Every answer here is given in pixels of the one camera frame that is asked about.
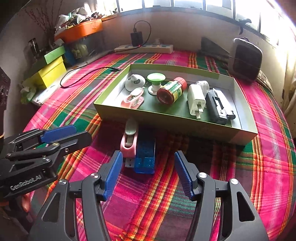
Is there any white flat tray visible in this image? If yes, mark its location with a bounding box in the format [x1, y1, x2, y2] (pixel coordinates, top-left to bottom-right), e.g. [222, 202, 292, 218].
[31, 85, 57, 107]

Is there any green cardboard box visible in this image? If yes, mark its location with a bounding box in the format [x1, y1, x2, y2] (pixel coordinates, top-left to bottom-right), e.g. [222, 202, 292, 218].
[94, 64, 259, 146]

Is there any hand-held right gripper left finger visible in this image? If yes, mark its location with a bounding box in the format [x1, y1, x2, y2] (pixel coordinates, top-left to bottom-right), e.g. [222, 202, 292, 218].
[28, 151, 123, 241]

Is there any cream curtain with hearts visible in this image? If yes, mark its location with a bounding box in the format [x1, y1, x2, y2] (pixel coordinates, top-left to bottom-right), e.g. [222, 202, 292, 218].
[281, 46, 296, 116]

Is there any pile of plastic bags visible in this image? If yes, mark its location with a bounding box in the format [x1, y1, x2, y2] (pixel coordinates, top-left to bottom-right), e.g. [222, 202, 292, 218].
[55, 7, 118, 29]

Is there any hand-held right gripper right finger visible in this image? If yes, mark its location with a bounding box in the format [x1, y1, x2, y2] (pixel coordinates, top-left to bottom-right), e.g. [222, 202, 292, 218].
[174, 151, 270, 241]

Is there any orange tray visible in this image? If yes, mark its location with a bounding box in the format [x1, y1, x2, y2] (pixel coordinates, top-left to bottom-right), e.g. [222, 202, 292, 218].
[54, 19, 103, 43]

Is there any silver rectangular lighter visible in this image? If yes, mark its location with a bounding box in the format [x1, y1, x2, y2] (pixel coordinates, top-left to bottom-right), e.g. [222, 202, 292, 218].
[211, 88, 236, 120]

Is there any white charger plug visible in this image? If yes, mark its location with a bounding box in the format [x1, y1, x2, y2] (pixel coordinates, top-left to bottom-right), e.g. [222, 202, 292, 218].
[187, 84, 207, 120]

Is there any white round plastic hook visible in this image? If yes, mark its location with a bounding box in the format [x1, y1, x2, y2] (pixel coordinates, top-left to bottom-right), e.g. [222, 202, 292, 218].
[125, 74, 146, 92]

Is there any green box lid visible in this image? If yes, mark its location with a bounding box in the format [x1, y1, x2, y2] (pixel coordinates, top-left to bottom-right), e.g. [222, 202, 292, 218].
[44, 45, 65, 65]

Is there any glass jar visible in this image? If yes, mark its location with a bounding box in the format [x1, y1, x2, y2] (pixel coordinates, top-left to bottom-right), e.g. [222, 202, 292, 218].
[28, 38, 41, 61]

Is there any black rectangular battery pack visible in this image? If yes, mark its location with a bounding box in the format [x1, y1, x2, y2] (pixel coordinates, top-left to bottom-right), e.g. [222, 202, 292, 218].
[205, 90, 229, 126]

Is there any black adapter cable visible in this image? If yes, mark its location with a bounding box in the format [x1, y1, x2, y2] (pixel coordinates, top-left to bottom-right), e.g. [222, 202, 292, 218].
[134, 20, 152, 48]

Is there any dried twig bouquet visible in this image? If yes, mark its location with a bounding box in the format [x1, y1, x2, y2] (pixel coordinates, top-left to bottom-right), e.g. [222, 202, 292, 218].
[24, 3, 59, 47]

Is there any plaid blanket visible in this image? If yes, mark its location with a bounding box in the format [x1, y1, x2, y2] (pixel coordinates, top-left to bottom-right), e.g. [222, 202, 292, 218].
[22, 50, 296, 241]

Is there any white power strip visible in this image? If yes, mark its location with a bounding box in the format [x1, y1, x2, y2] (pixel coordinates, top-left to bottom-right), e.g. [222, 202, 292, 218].
[114, 44, 174, 54]

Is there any blue printed box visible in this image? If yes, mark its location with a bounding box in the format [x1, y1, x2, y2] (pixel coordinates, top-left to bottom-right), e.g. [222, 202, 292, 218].
[63, 37, 93, 66]

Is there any pink green correction tape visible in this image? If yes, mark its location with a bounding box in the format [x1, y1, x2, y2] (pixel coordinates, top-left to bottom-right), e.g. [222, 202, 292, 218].
[120, 117, 139, 157]

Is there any brown bottle with red cap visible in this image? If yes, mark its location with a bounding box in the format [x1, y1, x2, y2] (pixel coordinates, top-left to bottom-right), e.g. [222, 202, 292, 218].
[157, 77, 187, 105]

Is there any blue translucent usb adapter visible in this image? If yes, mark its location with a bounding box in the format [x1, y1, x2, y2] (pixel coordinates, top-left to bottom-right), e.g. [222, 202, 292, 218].
[125, 137, 156, 175]

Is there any black power adapter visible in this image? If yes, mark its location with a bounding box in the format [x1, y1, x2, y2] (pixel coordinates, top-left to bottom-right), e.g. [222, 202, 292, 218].
[130, 32, 144, 47]

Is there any white cylindrical cap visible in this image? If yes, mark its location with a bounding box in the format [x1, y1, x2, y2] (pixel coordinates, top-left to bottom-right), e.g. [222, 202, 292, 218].
[195, 80, 210, 96]

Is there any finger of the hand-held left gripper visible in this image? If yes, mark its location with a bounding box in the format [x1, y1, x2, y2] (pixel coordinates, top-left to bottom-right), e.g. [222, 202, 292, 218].
[6, 130, 92, 167]
[3, 125, 77, 151]

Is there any window with metal bars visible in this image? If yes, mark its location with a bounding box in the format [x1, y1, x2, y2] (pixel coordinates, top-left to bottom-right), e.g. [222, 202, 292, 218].
[114, 0, 287, 44]

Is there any green white crumpled bag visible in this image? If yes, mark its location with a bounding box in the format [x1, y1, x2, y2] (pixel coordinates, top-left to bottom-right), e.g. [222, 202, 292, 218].
[20, 80, 38, 104]

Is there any green capped white spool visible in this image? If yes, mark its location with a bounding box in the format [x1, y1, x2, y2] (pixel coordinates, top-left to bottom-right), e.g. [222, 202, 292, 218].
[147, 72, 166, 95]

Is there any black usb cable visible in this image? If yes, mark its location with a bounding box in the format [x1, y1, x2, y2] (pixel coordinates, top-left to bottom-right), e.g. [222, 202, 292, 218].
[60, 67, 121, 88]

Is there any yellow box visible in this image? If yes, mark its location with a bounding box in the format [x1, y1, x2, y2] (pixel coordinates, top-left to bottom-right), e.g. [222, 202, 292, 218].
[26, 57, 67, 90]

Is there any dark brown cabinet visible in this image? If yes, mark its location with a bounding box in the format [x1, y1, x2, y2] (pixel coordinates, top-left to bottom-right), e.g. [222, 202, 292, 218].
[0, 67, 11, 139]

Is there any pink plastic clip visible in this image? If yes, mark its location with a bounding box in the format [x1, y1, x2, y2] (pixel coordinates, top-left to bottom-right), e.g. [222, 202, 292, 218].
[121, 88, 145, 108]

